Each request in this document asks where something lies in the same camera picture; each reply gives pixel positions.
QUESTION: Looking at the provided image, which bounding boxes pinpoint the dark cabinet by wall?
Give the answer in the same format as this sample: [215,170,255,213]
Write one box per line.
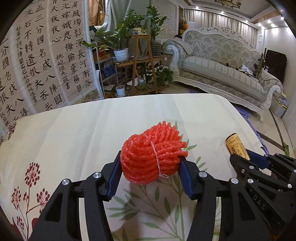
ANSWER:
[265,50,287,83]

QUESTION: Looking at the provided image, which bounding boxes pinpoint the floral cream tablecloth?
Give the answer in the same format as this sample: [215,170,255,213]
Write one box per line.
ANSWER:
[1,93,264,240]

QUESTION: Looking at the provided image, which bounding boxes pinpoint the red foam fruit net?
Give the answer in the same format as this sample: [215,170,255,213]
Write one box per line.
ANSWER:
[120,121,188,185]

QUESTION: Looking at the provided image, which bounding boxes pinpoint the grey ornate sofa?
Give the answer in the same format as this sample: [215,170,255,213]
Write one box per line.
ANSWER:
[161,27,283,120]

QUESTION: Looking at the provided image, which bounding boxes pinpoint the gold label small bottle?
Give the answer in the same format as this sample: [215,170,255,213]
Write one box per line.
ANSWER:
[225,133,250,160]

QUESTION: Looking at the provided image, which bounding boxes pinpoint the tall green potted plant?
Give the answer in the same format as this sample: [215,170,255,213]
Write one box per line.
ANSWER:
[147,6,167,57]

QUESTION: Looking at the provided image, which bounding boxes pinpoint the wooden plant stand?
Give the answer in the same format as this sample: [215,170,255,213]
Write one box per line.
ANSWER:
[115,35,169,96]

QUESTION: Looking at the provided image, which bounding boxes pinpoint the purple cloth on floor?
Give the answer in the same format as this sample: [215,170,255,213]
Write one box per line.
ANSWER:
[233,104,269,154]

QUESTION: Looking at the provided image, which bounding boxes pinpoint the window curtains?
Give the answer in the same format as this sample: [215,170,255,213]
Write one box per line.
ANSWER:
[179,9,258,47]

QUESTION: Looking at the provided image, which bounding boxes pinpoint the ceiling chandelier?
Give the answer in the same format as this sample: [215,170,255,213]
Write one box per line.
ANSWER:
[215,0,241,8]

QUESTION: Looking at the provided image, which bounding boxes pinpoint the green rag on floor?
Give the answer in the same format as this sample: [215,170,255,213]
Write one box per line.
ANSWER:
[282,142,290,157]

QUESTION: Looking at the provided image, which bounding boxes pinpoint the grey storage box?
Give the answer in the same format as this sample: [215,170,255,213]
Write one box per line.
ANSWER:
[270,96,288,118]

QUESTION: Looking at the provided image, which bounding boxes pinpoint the small white floor pot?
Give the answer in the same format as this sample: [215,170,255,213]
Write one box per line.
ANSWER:
[115,85,126,97]

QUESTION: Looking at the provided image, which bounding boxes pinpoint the potted plant white pot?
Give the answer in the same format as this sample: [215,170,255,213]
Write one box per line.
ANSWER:
[82,9,146,62]

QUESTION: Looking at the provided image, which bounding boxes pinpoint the calligraphy folding screen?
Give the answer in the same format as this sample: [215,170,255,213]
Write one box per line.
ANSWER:
[1,1,103,142]

